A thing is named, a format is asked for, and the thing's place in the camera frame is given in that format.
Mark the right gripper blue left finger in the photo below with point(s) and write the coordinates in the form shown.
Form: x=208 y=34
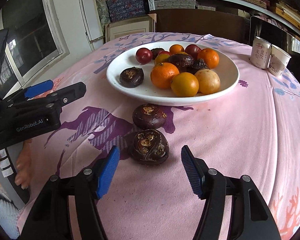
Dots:
x=107 y=170

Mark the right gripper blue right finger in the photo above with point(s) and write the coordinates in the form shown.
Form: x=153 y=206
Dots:
x=193 y=171

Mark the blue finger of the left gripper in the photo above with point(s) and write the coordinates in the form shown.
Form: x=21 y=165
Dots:
x=40 y=88
x=68 y=94

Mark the dark water chestnut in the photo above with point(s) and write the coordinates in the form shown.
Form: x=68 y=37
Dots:
x=149 y=147
x=131 y=77
x=155 y=52
x=199 y=64
x=181 y=61

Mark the small dark water chestnut hidden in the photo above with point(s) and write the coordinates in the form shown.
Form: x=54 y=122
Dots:
x=149 y=116

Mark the yellow-green round fruit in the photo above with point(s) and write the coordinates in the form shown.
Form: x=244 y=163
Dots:
x=185 y=85

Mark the pale yellow round fruit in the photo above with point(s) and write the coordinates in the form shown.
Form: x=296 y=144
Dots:
x=209 y=81

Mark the dark red plum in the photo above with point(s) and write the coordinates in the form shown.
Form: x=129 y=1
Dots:
x=143 y=56

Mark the large orange tangerine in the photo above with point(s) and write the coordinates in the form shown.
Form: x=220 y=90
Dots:
x=162 y=75

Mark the yellow-orange round fruit front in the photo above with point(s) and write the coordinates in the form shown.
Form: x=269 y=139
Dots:
x=161 y=58

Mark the red cherry tomato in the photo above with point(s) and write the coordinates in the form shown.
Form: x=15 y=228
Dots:
x=164 y=52

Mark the small orange fruit back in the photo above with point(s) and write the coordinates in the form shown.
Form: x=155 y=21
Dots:
x=176 y=49

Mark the left hand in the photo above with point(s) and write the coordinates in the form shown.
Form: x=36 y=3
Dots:
x=23 y=166

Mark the window left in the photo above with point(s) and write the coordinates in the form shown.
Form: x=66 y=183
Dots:
x=34 y=43

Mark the pink deer tablecloth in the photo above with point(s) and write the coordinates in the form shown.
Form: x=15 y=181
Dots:
x=253 y=130

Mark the white oval plate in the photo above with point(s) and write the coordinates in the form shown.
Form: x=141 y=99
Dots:
x=227 y=71

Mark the white door panel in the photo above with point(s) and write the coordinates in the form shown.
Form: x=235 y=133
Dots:
x=92 y=25

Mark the blue patterned storage boxes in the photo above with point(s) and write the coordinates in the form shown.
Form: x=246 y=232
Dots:
x=125 y=9

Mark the white drink can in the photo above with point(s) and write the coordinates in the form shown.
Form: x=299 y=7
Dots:
x=260 y=53

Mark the white paper cup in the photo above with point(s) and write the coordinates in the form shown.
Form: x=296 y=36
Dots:
x=279 y=60

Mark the dark wooden cabinet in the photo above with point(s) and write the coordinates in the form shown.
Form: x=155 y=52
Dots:
x=202 y=22

